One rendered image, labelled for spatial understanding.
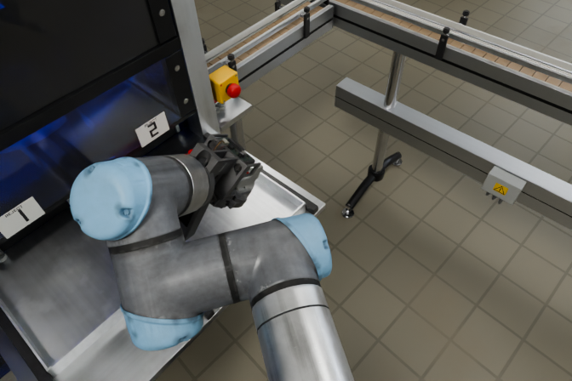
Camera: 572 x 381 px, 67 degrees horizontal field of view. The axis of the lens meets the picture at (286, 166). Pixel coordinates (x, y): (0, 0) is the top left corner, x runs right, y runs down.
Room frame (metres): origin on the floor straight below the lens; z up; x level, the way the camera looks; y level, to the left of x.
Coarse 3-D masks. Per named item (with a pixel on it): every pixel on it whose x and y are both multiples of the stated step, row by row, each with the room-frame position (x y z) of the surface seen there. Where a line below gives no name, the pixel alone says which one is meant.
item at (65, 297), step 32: (64, 224) 0.60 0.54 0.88; (32, 256) 0.52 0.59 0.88; (64, 256) 0.51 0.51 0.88; (96, 256) 0.51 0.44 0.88; (0, 288) 0.44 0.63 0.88; (32, 288) 0.44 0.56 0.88; (64, 288) 0.43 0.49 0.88; (96, 288) 0.43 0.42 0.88; (32, 320) 0.37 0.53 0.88; (64, 320) 0.36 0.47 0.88; (96, 320) 0.36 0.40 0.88; (64, 352) 0.30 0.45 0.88
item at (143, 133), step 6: (162, 114) 0.80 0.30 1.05; (150, 120) 0.77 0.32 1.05; (156, 120) 0.78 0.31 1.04; (162, 120) 0.80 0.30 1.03; (144, 126) 0.76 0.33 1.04; (162, 126) 0.79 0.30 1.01; (168, 126) 0.80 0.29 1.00; (138, 132) 0.75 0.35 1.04; (144, 132) 0.76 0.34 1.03; (156, 132) 0.78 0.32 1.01; (162, 132) 0.79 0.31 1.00; (138, 138) 0.74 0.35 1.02; (144, 138) 0.75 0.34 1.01; (150, 138) 0.76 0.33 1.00; (156, 138) 0.77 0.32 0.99; (144, 144) 0.75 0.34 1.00
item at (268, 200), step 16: (256, 192) 0.67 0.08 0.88; (272, 192) 0.67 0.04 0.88; (288, 192) 0.64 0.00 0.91; (208, 208) 0.63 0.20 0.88; (224, 208) 0.63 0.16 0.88; (240, 208) 0.63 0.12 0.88; (256, 208) 0.62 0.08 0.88; (272, 208) 0.62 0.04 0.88; (288, 208) 0.62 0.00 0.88; (304, 208) 0.61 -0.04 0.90; (208, 224) 0.58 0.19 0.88; (224, 224) 0.58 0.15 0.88; (240, 224) 0.58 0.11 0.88; (256, 224) 0.58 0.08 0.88; (192, 240) 0.54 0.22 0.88
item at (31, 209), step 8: (32, 200) 0.55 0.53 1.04; (16, 208) 0.53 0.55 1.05; (24, 208) 0.54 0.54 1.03; (32, 208) 0.55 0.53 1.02; (40, 208) 0.55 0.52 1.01; (8, 216) 0.52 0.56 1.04; (16, 216) 0.52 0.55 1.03; (32, 216) 0.54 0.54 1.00; (40, 216) 0.55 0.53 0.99; (0, 224) 0.50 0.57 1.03; (8, 224) 0.51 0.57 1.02; (16, 224) 0.52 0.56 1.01; (24, 224) 0.52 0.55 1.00; (8, 232) 0.50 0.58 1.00; (16, 232) 0.51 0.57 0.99
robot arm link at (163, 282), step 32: (128, 256) 0.21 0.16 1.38; (160, 256) 0.22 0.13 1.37; (192, 256) 0.22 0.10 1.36; (128, 288) 0.19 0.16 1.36; (160, 288) 0.19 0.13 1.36; (192, 288) 0.19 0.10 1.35; (224, 288) 0.19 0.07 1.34; (128, 320) 0.17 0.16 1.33; (160, 320) 0.17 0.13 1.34; (192, 320) 0.17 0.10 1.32
